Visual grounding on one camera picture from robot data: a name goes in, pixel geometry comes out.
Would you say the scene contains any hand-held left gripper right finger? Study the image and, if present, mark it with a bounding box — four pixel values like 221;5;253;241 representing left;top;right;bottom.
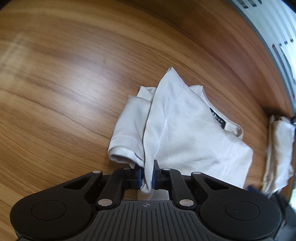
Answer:
153;160;232;209

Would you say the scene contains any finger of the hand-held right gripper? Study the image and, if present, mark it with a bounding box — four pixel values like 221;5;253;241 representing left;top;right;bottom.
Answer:
246;184;263;193

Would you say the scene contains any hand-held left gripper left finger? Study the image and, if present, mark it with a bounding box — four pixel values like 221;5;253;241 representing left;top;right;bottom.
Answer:
62;166;142;209

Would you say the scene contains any cream satin garment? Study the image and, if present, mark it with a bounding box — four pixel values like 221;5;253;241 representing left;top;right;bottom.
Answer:
262;114;295;195

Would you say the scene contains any cream satin button shirt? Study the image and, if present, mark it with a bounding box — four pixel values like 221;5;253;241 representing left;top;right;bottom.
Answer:
107;67;254;201

